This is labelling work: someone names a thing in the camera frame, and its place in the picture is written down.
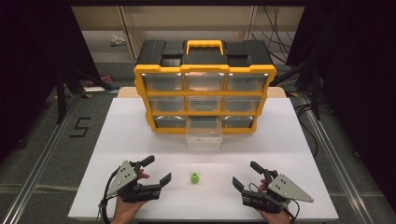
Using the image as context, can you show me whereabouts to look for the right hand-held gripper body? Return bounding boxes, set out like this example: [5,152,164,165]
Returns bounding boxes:
[241,169,315,215]

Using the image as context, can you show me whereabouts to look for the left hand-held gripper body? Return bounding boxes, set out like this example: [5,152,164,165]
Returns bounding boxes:
[106,159,163,204]

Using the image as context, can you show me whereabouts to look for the clear plastic drawer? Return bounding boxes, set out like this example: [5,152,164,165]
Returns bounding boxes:
[186,116,223,151]

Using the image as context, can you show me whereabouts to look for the yellow black drawer organizer cabinet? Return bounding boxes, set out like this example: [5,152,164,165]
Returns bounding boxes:
[134,39,277,135]

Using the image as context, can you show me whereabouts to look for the person's left hand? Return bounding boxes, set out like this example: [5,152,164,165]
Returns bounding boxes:
[112,169,150,219]

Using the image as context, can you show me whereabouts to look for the person's right hand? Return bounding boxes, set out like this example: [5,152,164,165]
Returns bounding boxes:
[256,179,293,224]

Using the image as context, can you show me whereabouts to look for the grid of transparent organizer drawers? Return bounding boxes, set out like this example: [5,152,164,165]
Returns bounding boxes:
[141,73,269,129]

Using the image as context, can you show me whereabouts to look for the black metal stand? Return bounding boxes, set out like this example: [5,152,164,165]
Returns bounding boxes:
[270,61,322,121]
[55,63,120,124]

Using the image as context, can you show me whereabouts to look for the pink object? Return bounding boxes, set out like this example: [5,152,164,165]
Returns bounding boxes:
[86,74,114,88]

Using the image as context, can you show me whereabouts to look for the crumpled white cloth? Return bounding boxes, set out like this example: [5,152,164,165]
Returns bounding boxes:
[109,34,127,48]

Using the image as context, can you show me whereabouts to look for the black curtain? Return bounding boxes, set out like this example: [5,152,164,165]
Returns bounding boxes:
[0,0,101,164]
[285,0,396,214]

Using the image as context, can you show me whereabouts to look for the white shelf unit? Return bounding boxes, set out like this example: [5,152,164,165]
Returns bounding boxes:
[71,6,305,62]

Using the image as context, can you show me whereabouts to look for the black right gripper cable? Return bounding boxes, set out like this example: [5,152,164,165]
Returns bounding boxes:
[279,198,301,224]

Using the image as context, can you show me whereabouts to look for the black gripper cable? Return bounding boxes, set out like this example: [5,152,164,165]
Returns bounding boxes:
[279,198,301,224]
[98,169,120,224]

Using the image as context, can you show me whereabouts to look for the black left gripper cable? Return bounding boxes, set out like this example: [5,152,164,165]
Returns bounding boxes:
[98,169,120,224]

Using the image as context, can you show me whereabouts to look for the black floor cable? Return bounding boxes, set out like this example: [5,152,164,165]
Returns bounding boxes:
[293,102,319,159]

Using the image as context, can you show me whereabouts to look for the metal floor rail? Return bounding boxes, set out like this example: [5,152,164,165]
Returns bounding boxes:
[0,92,84,224]
[298,92,379,224]

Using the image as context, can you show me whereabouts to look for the black hanging cables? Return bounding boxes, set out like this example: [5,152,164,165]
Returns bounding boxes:
[251,6,301,65]

